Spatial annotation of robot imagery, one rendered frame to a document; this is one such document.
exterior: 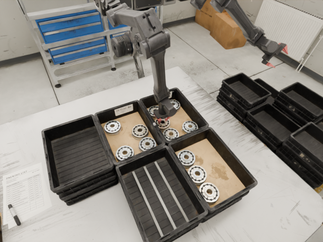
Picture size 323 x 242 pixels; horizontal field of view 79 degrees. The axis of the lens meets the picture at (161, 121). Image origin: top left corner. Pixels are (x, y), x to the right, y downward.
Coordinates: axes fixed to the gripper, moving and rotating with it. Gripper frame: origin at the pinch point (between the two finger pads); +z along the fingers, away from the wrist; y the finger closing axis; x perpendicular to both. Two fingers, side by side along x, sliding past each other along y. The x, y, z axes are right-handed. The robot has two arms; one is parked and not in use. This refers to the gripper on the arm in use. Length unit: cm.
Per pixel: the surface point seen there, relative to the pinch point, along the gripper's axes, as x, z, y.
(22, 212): -10, 17, -90
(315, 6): 88, 2, 291
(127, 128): 7.7, 4.0, -21.7
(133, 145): -5.7, 4.0, -23.1
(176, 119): 0.2, 4.1, 11.3
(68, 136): 19, 4, -56
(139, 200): -37, 4, -34
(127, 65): 192, 86, 45
